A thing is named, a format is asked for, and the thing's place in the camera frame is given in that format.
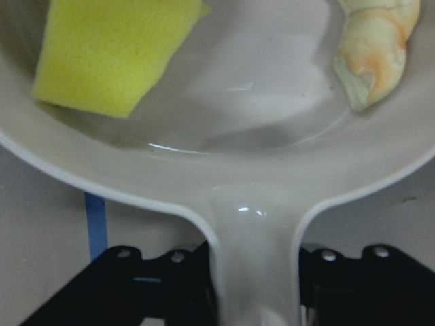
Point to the yellow sponge piece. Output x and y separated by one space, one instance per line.
104 56

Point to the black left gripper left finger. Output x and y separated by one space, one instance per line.
121 288

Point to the beige plastic dustpan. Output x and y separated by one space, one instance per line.
248 136

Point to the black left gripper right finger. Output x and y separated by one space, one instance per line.
384 286

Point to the twisted croissant bread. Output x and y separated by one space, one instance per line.
372 53

